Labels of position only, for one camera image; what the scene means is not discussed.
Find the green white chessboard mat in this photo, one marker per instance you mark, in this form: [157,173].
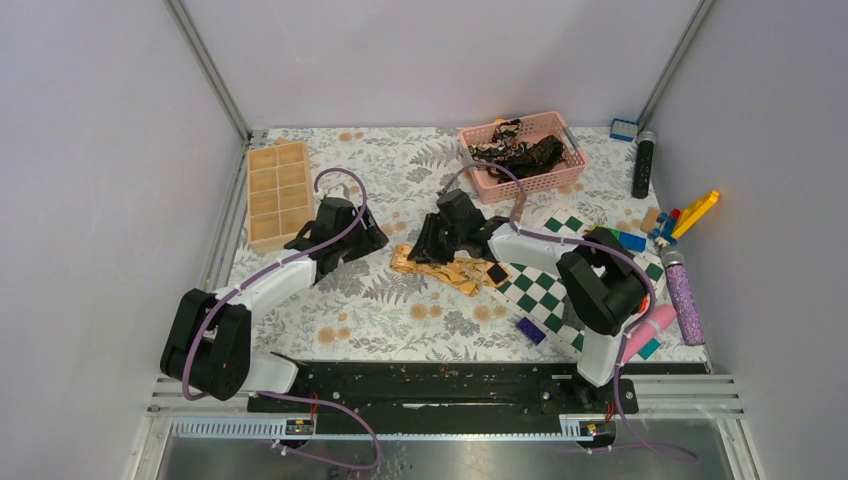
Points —
[541,298]

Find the pink marker pen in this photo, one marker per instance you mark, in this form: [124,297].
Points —
[660,319]

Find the wooden compartment tray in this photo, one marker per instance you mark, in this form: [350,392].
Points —
[280,195]

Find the purple lego brick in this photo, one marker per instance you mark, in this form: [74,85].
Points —
[533,333]

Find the floral table cloth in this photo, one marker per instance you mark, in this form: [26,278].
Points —
[364,310]

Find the curved wooden block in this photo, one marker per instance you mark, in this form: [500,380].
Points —
[517,210]

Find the teal small block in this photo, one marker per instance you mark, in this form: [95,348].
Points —
[649,349]

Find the pink plastic basket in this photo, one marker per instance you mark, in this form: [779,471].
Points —
[493,182]

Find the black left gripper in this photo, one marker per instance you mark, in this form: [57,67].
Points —
[372,238]

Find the yellow patterned tie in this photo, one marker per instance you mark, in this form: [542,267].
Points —
[467,275]

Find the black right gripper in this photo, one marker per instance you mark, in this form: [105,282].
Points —
[426,249]

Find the purple glitter tube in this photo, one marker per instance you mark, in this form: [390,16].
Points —
[682,296]

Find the black floral tie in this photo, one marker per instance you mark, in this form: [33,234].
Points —
[522,158]

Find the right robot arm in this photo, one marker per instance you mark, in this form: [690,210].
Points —
[603,283]

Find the blue white lego brick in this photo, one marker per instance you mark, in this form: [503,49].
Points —
[623,130]

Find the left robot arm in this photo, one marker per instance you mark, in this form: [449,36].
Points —
[210,350]

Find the colourful lego brick pile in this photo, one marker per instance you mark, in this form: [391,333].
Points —
[655,227]

